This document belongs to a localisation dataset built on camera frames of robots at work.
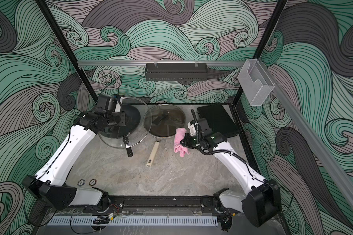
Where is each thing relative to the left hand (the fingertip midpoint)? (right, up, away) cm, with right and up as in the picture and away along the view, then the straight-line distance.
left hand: (122, 115), depth 74 cm
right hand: (+30, -15, +3) cm, 33 cm away
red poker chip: (-19, -39, +7) cm, 44 cm away
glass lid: (+4, -14, +28) cm, 31 cm away
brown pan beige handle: (+16, -18, +11) cm, 26 cm away
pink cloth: (+29, -17, 0) cm, 33 cm away
